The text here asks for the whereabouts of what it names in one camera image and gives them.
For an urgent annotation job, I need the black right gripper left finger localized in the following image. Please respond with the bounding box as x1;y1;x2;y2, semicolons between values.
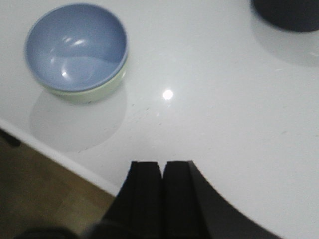
84;161;162;239

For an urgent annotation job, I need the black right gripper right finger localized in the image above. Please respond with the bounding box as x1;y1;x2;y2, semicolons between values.
163;161;278;239

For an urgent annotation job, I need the green plastic bowl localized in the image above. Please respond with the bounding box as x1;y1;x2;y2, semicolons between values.
42;50;128;104

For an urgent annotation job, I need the blue plastic bowl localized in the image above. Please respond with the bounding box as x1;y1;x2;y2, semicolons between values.
25;3;128;92

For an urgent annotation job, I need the dark blue saucepan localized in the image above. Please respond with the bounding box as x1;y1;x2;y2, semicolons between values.
252;0;319;32

